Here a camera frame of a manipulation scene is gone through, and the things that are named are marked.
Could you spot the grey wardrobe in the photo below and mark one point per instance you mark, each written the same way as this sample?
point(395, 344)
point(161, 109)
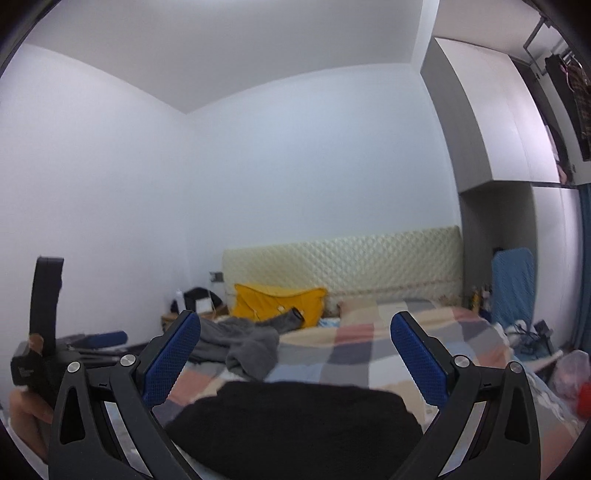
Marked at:
point(489, 138)

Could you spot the checkered blanket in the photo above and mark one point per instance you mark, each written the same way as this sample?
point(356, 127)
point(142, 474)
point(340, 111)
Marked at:
point(351, 341)

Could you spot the blue curtain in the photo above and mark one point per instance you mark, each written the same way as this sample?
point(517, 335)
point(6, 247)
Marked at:
point(582, 267)

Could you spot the cream quilted headboard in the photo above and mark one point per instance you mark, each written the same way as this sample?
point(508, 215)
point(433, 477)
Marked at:
point(351, 258)

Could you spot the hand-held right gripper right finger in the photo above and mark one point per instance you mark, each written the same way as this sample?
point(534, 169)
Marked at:
point(420, 360)

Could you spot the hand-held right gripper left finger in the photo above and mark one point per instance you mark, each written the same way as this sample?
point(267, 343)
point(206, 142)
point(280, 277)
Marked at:
point(171, 355)

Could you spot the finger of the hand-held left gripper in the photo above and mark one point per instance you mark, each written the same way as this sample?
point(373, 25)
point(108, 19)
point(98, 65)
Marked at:
point(108, 338)

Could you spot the clear plastic bag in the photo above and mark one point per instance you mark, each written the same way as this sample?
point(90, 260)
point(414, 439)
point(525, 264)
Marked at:
point(570, 369)

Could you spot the wall socket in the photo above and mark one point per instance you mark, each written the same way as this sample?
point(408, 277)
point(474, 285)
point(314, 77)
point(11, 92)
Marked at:
point(216, 276)

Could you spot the red container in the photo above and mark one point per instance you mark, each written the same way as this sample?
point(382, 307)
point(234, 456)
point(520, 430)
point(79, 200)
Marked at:
point(585, 399)

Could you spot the black padded jacket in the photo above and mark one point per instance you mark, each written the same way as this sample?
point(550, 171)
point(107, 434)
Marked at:
point(295, 415)

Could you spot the yellow pillow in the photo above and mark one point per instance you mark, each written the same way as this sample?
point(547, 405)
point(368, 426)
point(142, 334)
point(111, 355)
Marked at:
point(272, 302)

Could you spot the black bag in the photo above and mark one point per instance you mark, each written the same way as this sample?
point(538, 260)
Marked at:
point(196, 295)

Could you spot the white bottle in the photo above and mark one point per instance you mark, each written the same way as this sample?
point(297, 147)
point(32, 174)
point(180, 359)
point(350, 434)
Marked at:
point(179, 299)

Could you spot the yellow bottle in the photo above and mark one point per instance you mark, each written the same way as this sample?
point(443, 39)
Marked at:
point(475, 299)

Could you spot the person's left hand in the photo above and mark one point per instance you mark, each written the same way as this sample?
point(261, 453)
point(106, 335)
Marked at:
point(27, 410)

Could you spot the grey garment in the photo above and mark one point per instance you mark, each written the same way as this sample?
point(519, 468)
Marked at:
point(249, 350)

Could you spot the hanging dark clothes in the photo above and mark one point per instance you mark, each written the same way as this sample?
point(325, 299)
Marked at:
point(577, 92)

